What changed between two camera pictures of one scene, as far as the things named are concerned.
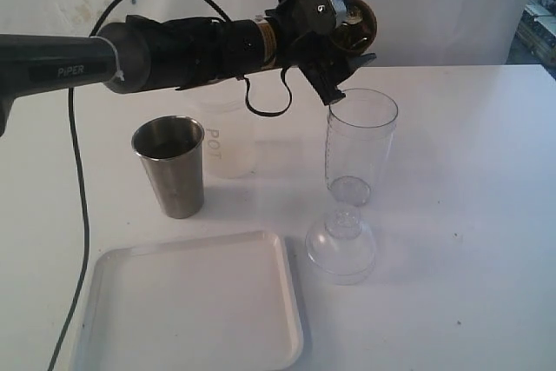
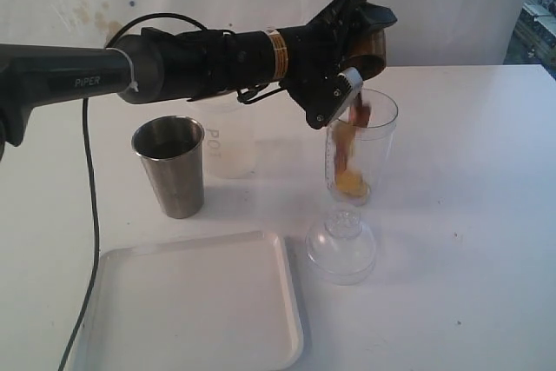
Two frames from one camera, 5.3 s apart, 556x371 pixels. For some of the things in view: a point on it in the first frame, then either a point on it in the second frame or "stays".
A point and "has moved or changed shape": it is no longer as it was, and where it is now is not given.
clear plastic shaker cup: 360,134 stays
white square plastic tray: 216,303 stays
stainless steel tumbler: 171,149 stays
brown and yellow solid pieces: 354,16 has moved or changed shape
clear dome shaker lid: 342,249 stays
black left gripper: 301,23 -> 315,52
